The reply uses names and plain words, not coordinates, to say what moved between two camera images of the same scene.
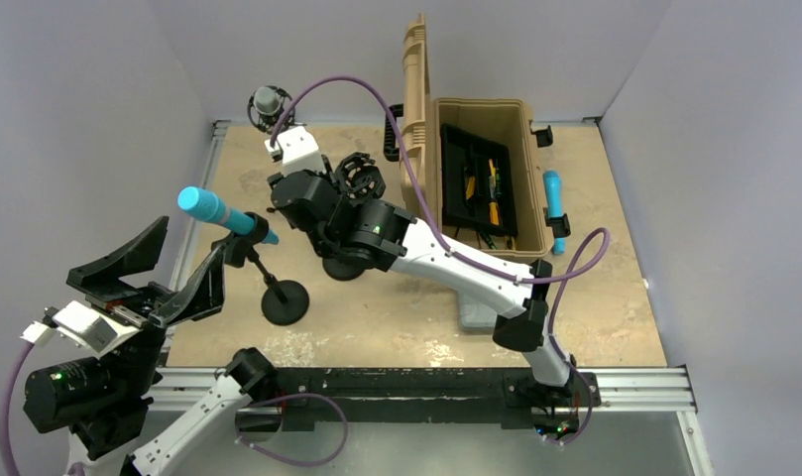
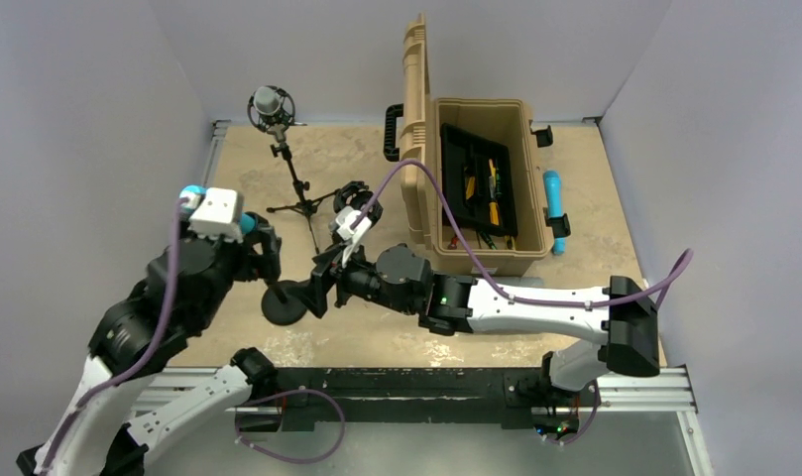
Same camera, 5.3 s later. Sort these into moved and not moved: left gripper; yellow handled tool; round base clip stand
Moved: left gripper
Not moved: round base clip stand; yellow handled tool
